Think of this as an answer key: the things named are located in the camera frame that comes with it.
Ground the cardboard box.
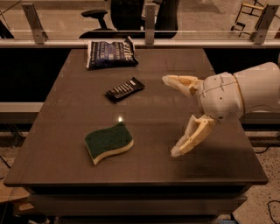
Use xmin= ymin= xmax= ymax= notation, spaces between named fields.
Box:
xmin=0 ymin=181 xmax=36 ymax=215

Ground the metal rail bracket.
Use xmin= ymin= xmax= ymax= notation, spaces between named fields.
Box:
xmin=250 ymin=4 xmax=279 ymax=45
xmin=21 ymin=3 xmax=48 ymax=45
xmin=145 ymin=3 xmax=156 ymax=45

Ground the middle metal rail bracket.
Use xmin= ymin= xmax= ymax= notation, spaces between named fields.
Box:
xmin=145 ymin=3 xmax=156 ymax=45

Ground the black rxbar chocolate bar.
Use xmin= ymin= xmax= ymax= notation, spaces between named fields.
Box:
xmin=105 ymin=77 xmax=145 ymax=102

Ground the black wheeled cart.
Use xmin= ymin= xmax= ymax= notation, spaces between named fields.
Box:
xmin=230 ymin=0 xmax=268 ymax=38

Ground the left metal rail bracket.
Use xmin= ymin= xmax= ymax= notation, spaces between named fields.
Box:
xmin=21 ymin=3 xmax=48 ymax=45

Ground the blue chip bag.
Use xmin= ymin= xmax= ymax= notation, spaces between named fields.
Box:
xmin=86 ymin=37 xmax=138 ymax=69

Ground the black office chair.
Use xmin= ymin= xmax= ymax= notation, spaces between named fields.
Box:
xmin=80 ymin=0 xmax=179 ymax=39

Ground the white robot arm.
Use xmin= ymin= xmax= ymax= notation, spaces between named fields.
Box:
xmin=162 ymin=62 xmax=280 ymax=158

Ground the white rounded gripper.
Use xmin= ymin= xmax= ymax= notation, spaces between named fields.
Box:
xmin=162 ymin=72 xmax=244 ymax=158

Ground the right metal rail bracket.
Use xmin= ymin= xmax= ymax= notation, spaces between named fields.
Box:
xmin=250 ymin=4 xmax=279 ymax=45

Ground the green and yellow sponge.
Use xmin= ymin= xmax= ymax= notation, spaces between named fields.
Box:
xmin=85 ymin=122 xmax=134 ymax=165

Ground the black floor cable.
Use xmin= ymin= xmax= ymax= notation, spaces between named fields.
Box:
xmin=254 ymin=143 xmax=280 ymax=224

